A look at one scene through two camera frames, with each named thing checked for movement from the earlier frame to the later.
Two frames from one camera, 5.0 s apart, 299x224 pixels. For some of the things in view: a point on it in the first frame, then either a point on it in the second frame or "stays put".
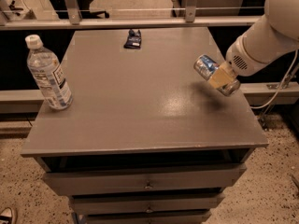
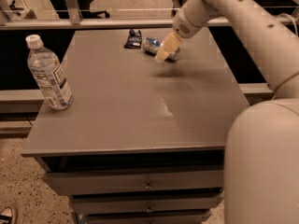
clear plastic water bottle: [45, 67] stays put
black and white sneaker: [8, 216] stays put
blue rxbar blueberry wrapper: [134, 39] stays put
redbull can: [206, 66] to [151, 45]
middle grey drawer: [91, 204] stays put
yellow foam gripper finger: [222, 75] to [171, 43]
